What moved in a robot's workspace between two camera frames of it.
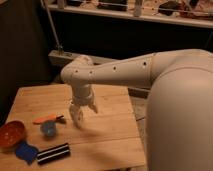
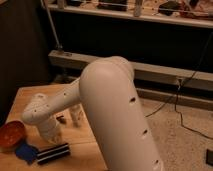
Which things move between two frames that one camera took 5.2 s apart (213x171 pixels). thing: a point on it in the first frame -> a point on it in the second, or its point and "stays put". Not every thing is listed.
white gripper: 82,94 -> 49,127
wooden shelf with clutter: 197,13 stays put
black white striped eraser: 53,153 stays put
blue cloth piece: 26,152 stays put
